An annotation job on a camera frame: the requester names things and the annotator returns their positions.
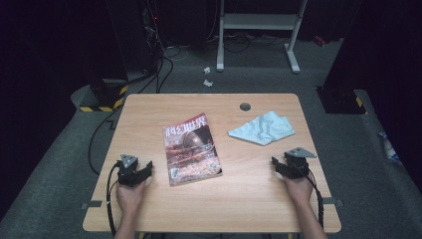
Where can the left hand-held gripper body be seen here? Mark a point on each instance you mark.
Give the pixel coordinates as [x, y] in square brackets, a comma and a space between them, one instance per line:
[127, 172]

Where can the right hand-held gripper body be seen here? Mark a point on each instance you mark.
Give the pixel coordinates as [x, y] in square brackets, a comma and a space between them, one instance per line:
[297, 162]

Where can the light blue cloth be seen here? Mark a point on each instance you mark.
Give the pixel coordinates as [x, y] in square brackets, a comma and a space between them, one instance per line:
[263, 129]

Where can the red cover magazine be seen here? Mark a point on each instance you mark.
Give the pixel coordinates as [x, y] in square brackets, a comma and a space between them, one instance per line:
[192, 151]

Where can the person's right hand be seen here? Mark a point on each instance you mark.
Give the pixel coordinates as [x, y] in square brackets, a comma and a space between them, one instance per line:
[299, 189]

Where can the person's left hand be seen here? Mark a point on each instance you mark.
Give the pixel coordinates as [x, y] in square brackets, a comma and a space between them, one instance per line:
[130, 197]

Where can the grey tape strip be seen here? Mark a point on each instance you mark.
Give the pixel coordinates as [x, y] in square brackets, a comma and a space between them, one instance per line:
[331, 201]
[92, 204]

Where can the grey round table grommet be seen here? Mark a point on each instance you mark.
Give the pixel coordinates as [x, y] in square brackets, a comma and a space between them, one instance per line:
[245, 107]

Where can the black base with yellow mark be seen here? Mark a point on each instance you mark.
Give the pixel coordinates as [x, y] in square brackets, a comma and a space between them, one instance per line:
[341, 101]

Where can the black base with yellow stripes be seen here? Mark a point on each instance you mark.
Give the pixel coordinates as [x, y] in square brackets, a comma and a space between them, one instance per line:
[106, 98]

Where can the blue and white packet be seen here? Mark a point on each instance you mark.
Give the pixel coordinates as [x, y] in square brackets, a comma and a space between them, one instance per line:
[389, 147]

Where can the large crumpled white paper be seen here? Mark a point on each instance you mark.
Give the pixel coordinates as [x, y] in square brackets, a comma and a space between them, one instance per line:
[207, 83]

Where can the small crumpled white paper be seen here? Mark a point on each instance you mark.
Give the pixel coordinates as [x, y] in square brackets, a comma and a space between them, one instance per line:
[207, 70]

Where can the small red object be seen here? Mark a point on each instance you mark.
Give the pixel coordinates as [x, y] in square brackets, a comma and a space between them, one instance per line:
[319, 40]

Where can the white metal stand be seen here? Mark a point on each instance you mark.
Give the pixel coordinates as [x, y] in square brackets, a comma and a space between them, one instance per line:
[260, 21]

